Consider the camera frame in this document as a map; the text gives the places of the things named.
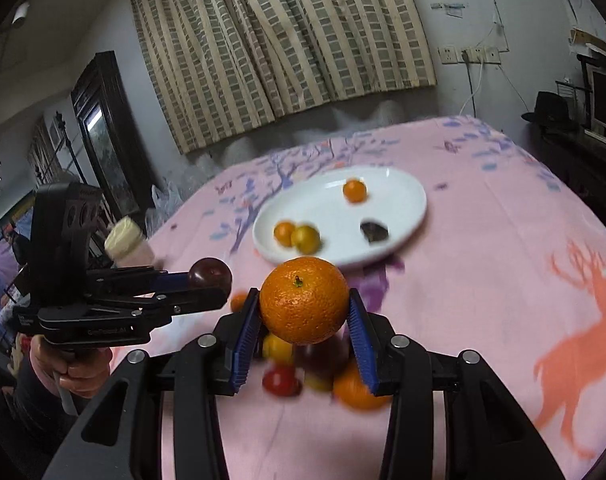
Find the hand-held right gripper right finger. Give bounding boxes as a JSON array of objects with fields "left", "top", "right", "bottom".
[{"left": 347, "top": 288, "right": 568, "bottom": 480}]

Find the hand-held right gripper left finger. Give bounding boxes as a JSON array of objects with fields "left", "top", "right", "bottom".
[{"left": 43, "top": 287, "right": 262, "bottom": 480}]

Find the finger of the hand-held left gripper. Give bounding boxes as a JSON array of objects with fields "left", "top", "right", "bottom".
[
  {"left": 38, "top": 286, "right": 227, "bottom": 341},
  {"left": 86, "top": 266, "right": 199, "bottom": 297}
]

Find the dark red plum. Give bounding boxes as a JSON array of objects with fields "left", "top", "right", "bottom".
[{"left": 188, "top": 257, "right": 233, "bottom": 297}]

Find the large orange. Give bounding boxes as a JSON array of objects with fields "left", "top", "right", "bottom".
[{"left": 259, "top": 256, "right": 350, "bottom": 346}]

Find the white plate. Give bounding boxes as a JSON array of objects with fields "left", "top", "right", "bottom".
[{"left": 252, "top": 165, "right": 428, "bottom": 270}]

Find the person's left forearm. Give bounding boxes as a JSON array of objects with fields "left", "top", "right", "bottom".
[{"left": 10, "top": 355, "right": 79, "bottom": 456}]

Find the person's left hand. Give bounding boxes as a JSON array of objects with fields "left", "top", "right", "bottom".
[{"left": 30, "top": 334, "right": 113, "bottom": 401}]

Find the yellow kumquat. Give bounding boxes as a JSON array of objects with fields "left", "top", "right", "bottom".
[
  {"left": 261, "top": 334, "right": 295, "bottom": 365},
  {"left": 291, "top": 225, "right": 321, "bottom": 255}
]

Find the dark purple plum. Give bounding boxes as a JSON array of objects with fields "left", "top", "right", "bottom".
[{"left": 294, "top": 334, "right": 354, "bottom": 386}]

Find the orange tangerine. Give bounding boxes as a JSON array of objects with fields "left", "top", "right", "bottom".
[{"left": 332, "top": 361, "right": 393, "bottom": 411}]

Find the white lidded jar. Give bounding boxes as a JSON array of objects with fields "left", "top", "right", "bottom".
[{"left": 104, "top": 215, "right": 157, "bottom": 268}]

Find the red cherry tomato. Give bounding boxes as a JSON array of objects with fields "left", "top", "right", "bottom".
[{"left": 262, "top": 364, "right": 303, "bottom": 398}]

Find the clear plastic bag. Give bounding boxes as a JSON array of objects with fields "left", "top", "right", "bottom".
[{"left": 144, "top": 180, "right": 186, "bottom": 236}]

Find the dark framed mirror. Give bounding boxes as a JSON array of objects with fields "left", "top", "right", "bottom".
[{"left": 70, "top": 51, "right": 154, "bottom": 221}]

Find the pink printed tablecloth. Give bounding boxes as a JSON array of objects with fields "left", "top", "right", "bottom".
[{"left": 146, "top": 115, "right": 606, "bottom": 480}]

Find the striped curtain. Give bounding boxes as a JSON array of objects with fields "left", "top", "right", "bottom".
[{"left": 124, "top": 0, "right": 438, "bottom": 155}]

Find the dark wooden cabinet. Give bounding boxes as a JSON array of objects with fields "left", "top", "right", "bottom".
[{"left": 535, "top": 122, "right": 606, "bottom": 241}]

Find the black hat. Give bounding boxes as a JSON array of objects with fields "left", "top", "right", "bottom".
[{"left": 521, "top": 91, "right": 578, "bottom": 125}]

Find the white power cable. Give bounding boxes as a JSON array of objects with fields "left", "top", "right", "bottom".
[{"left": 458, "top": 50, "right": 534, "bottom": 118}]

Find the wall power socket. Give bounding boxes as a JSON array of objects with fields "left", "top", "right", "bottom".
[{"left": 438, "top": 46, "right": 501, "bottom": 65}]

